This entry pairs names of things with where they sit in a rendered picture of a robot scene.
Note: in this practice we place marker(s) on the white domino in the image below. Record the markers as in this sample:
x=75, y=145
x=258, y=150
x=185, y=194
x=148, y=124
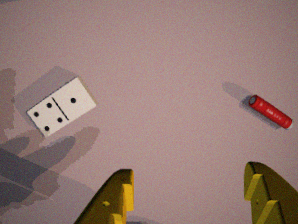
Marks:
x=63, y=106

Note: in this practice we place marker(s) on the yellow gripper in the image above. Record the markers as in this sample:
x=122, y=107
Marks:
x=273, y=199

